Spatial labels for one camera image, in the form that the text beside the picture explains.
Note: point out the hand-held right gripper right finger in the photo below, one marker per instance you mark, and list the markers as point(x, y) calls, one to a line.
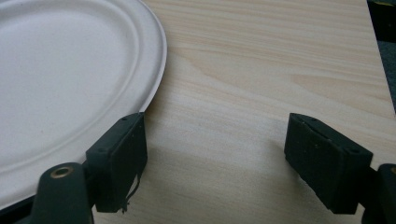
point(327, 165)

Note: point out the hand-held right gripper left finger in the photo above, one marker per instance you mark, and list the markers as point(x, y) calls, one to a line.
point(116, 165)

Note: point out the white paper plate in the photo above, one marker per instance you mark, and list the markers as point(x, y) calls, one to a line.
point(68, 87)

